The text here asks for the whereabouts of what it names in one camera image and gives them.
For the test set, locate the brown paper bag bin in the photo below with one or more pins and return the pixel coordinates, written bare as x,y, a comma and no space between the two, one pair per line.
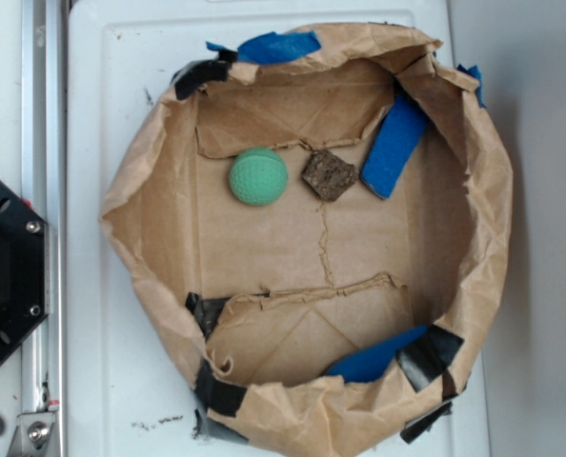
311,282

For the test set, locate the green dimpled ball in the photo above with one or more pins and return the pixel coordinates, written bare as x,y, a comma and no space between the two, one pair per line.
258,177

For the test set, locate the brown cork block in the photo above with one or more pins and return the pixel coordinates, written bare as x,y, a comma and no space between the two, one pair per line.
328,175

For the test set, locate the black tape inner left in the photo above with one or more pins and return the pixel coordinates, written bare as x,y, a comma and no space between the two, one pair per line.
205,311

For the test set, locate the black tape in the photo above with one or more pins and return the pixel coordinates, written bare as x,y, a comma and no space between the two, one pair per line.
205,311
424,423
198,73
429,356
219,397

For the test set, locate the blue tape bottom inside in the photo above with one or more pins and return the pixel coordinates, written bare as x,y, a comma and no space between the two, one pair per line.
369,364

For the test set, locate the black tape top left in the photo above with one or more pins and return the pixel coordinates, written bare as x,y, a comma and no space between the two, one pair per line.
198,73

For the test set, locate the black tape bottom left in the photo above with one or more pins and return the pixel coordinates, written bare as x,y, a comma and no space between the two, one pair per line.
219,397

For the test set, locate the blue tape top edge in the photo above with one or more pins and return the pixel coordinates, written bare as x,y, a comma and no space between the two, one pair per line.
273,48

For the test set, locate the blue tape edge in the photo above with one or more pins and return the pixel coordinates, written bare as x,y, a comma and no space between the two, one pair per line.
273,48
475,73

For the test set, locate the black tape bottom right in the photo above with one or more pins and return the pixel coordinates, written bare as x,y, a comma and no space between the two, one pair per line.
429,356

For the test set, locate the black tape lower right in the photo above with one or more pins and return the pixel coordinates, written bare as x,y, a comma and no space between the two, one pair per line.
424,423

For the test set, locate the blue tape right edge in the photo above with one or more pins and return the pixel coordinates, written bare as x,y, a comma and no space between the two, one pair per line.
475,73

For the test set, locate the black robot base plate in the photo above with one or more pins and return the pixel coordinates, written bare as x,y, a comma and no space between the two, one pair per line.
22,271

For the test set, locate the aluminium rail frame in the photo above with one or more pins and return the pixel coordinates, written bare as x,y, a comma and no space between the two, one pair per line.
42,426

